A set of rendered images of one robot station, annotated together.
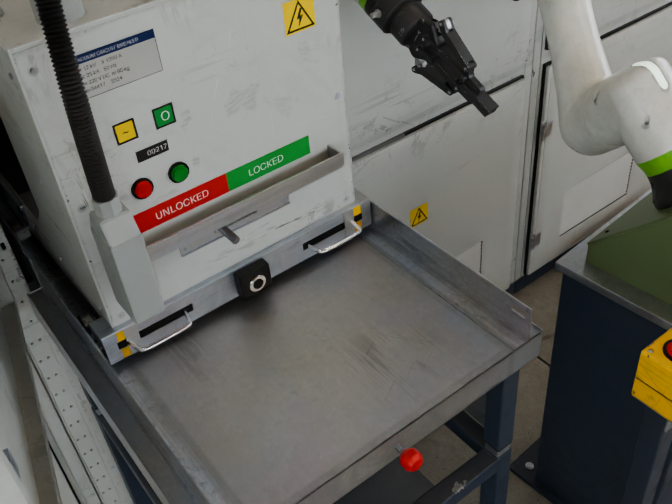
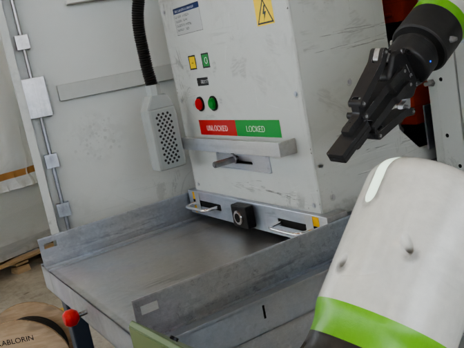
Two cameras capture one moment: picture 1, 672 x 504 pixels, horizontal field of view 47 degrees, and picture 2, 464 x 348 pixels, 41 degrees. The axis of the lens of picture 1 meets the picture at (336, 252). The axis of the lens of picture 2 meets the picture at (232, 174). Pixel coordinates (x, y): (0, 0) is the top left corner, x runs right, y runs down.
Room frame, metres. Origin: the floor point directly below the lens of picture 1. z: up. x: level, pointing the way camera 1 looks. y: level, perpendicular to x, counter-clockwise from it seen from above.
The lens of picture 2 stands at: (1.07, -1.14, 1.25)
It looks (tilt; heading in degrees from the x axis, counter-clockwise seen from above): 11 degrees down; 93
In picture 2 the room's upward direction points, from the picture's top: 11 degrees counter-clockwise
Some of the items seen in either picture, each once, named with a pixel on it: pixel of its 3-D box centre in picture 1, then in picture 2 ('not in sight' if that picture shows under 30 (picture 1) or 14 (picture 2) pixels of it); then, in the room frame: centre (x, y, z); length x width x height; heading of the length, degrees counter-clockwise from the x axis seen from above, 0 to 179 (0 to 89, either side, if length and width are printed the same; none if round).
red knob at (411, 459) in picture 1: (407, 455); (75, 315); (0.67, -0.07, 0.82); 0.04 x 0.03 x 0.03; 33
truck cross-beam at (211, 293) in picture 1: (242, 269); (256, 210); (1.03, 0.17, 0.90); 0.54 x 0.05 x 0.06; 123
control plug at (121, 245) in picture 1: (125, 260); (163, 131); (0.85, 0.29, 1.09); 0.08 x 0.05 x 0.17; 33
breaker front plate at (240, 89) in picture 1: (221, 148); (229, 99); (1.02, 0.16, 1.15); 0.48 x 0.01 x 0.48; 123
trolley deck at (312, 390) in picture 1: (270, 322); (234, 253); (0.97, 0.13, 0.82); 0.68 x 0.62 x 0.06; 33
